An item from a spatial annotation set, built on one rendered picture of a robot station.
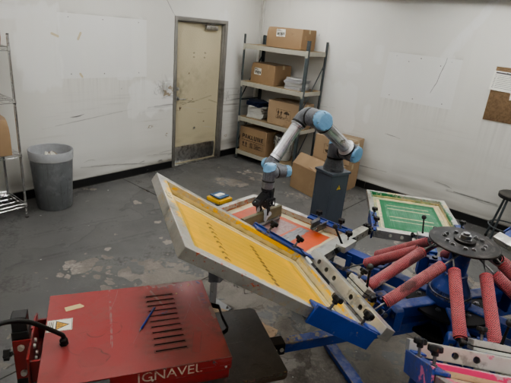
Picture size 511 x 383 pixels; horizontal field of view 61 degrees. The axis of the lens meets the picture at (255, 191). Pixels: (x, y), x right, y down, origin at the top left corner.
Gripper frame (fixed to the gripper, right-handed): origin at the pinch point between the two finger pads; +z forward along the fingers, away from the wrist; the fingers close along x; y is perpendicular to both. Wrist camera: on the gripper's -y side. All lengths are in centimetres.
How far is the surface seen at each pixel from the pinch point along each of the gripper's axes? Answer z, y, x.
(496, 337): -10, -32, -137
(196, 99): -10, 259, 344
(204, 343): -6, -110, -65
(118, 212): 96, 62, 248
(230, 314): 8, -76, -47
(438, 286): -7, -6, -108
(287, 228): 4.4, 11.3, -12.8
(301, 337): 10, -63, -75
